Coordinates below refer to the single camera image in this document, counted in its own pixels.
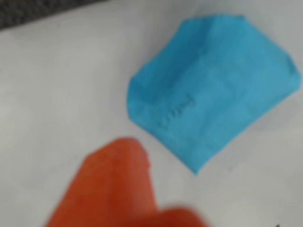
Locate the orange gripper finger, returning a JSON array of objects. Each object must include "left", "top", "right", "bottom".
[{"left": 44, "top": 136, "right": 211, "bottom": 227}]

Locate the blue paper packet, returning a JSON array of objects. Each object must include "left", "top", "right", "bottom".
[{"left": 127, "top": 13, "right": 303, "bottom": 175}]

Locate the dark grey foam strip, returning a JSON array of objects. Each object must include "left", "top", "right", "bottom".
[{"left": 0, "top": 0, "right": 92, "bottom": 31}]

